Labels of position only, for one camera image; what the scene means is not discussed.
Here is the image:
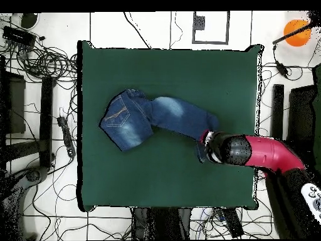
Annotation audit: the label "black stand foot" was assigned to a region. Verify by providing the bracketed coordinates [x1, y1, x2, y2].
[39, 75, 56, 168]
[271, 83, 285, 140]

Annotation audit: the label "black device box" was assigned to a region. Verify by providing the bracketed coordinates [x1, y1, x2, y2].
[2, 25, 37, 48]

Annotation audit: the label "dark round object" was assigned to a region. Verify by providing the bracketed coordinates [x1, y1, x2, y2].
[20, 13, 41, 29]

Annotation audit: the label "black rod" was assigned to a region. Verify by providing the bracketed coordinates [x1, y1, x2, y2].
[271, 21, 314, 45]

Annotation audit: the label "black power adapter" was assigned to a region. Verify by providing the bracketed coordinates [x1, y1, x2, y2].
[275, 60, 290, 78]

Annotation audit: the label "orange round object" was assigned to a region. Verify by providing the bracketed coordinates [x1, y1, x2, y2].
[283, 19, 312, 48]

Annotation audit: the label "dark box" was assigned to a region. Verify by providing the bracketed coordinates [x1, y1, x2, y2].
[287, 84, 317, 151]
[0, 71, 26, 135]

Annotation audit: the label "grey chair base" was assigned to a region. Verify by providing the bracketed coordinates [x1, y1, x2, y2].
[4, 165, 50, 199]

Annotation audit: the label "dark green table cloth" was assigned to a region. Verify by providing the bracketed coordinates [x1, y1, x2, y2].
[77, 40, 264, 212]

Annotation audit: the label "dark green hanging cloth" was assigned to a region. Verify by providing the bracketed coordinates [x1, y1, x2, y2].
[312, 63, 321, 174]

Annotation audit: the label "black power strip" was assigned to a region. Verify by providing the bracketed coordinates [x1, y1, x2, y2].
[56, 115, 76, 158]
[221, 207, 245, 238]

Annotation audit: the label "blue denim jeans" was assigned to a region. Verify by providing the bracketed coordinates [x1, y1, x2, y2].
[99, 88, 221, 164]

